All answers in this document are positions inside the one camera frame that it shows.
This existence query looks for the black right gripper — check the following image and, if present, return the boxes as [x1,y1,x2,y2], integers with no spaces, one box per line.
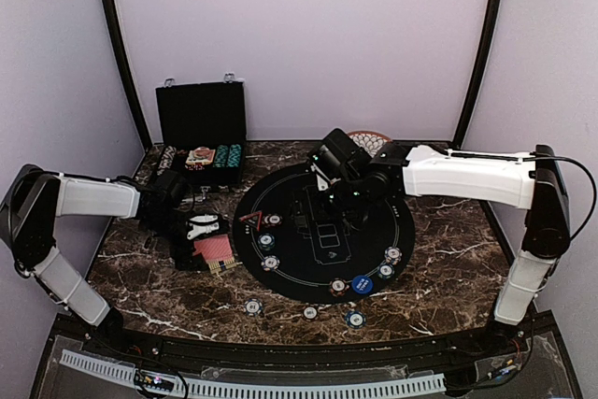
[287,174,366,227]

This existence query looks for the red playing card deck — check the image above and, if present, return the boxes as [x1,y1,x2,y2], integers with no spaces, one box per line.
[193,234,236,274]

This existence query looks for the red triangular all-in button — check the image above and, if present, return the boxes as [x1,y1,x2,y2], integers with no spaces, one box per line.
[239,211,263,231]

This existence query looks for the blue white chip stack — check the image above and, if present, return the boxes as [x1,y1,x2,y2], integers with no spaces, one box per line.
[244,298,263,317]

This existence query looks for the blue small blind button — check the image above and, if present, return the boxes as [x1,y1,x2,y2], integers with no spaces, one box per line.
[351,275,374,295]

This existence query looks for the brown white chip stack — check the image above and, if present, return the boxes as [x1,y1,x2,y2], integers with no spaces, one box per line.
[303,306,319,321]

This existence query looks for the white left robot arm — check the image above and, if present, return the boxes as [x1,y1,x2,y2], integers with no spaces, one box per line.
[1,164,228,358]

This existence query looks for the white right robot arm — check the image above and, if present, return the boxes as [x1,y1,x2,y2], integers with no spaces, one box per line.
[307,128,572,356]

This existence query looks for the round black poker mat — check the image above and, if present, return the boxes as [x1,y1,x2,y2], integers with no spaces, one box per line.
[232,164,415,304]

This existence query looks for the patterned ceramic plate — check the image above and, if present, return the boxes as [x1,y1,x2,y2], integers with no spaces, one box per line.
[348,131,392,157]

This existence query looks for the teal chip row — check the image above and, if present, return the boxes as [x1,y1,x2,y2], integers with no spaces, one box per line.
[226,144,243,168]

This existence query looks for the green chip row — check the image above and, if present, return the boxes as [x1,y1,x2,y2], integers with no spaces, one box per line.
[213,145,229,168]

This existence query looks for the boxed card deck in case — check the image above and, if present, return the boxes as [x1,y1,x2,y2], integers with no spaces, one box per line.
[185,147,216,170]

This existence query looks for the black poker chip case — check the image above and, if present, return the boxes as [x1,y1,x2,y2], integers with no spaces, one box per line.
[155,80,247,192]

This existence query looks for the white slotted cable duct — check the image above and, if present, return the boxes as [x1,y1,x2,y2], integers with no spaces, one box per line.
[59,349,446,398]

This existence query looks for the left black frame post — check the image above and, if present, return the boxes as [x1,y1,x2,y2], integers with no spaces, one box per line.
[101,0,152,150]

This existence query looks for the black frame post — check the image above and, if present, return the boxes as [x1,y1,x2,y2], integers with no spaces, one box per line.
[101,0,152,150]
[451,0,501,149]

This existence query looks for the right black frame post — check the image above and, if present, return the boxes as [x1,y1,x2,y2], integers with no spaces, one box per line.
[451,0,501,149]

